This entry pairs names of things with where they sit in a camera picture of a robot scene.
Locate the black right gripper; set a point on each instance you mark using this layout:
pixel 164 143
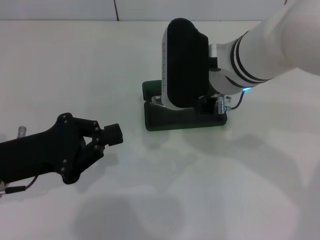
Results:
pixel 207 106

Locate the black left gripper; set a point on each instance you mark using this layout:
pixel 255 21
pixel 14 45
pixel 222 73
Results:
pixel 37 155

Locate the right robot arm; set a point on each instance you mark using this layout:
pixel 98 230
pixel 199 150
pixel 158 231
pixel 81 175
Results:
pixel 275 37

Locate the green glasses case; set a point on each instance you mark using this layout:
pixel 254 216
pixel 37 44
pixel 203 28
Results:
pixel 180 122

